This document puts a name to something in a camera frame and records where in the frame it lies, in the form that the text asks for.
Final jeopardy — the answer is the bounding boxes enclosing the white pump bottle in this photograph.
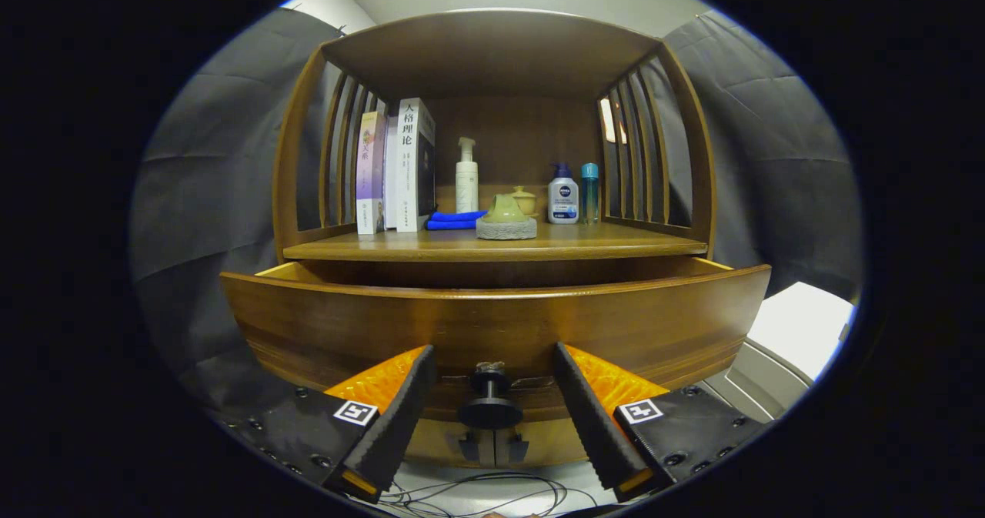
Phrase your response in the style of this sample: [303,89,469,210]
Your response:
[455,137,479,214]

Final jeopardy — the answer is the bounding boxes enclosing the thin white book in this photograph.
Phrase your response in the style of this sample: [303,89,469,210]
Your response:
[382,114,401,231]

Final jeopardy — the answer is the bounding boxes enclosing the blue folded towel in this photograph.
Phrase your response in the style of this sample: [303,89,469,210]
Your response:
[426,210,487,231]

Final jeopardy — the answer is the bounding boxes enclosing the black floor cables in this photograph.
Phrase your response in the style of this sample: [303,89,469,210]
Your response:
[377,468,601,518]

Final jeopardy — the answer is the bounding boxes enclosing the wooden cabinet door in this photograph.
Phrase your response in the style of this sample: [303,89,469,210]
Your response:
[408,422,493,469]
[494,418,589,466]

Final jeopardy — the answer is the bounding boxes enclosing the green scrub brush grey sponge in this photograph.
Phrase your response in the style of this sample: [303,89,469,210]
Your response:
[475,193,538,240]

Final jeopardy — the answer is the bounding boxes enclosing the white bottle with blue cap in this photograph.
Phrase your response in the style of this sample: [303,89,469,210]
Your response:
[547,162,580,225]

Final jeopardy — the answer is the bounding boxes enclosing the grey ribbed panel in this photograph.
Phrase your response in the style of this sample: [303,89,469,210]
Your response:
[700,339,815,425]

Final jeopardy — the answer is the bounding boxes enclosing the thick white book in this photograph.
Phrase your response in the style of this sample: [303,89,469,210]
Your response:
[396,98,437,233]

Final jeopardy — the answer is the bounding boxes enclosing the wooden countertop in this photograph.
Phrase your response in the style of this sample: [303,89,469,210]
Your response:
[282,220,709,263]

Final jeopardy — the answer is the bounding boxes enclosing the slim teal bottle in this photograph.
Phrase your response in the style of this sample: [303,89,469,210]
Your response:
[580,162,600,225]

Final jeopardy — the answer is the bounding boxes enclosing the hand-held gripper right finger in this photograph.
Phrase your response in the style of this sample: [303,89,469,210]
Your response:
[553,342,774,503]

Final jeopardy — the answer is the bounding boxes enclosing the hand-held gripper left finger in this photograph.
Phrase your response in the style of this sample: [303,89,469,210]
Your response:
[219,344,438,503]

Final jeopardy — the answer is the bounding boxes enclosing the black drawer knob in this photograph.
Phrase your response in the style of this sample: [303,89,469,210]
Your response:
[457,362,524,430]

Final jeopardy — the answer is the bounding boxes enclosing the purple book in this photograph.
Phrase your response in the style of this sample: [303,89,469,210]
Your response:
[356,110,388,236]

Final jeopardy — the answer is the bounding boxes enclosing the wooden drawer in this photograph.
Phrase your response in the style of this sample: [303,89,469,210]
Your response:
[219,258,772,423]

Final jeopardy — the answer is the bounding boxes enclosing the wooden cabinet with slatted hutch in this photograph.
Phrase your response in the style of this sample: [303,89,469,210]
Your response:
[272,8,718,469]

